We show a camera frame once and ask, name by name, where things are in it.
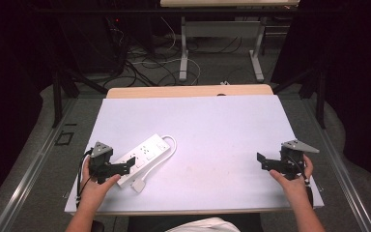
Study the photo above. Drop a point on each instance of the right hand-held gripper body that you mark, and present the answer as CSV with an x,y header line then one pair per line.
x,y
292,158

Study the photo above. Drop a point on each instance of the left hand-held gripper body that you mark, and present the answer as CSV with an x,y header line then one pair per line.
x,y
101,154

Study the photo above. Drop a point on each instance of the white power strip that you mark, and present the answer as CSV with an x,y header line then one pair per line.
x,y
145,154

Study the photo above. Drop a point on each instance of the person's right hand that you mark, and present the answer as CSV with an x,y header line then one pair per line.
x,y
292,188

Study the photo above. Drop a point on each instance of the person's left hand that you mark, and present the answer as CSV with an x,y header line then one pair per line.
x,y
96,190

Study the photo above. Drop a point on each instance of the white power plug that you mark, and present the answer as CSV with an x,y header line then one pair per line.
x,y
138,186

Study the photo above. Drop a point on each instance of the white table cover sheet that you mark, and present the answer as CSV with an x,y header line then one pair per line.
x,y
206,135

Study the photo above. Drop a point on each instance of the black metal stand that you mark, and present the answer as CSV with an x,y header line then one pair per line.
x,y
59,96
319,96

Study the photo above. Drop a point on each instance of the person's white shirt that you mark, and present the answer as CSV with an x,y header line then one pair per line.
x,y
206,225

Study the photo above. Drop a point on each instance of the dark curtain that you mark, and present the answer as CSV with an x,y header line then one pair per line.
x,y
9,80
357,80

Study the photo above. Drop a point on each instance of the dark computer tower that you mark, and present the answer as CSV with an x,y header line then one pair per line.
x,y
93,42

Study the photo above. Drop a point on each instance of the white desk with metal legs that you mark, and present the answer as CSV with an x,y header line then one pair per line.
x,y
222,29

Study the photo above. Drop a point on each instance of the black floor socket frame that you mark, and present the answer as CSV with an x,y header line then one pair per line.
x,y
64,138

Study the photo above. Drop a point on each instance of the aluminium floor rail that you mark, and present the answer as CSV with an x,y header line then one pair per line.
x,y
29,174
344,180

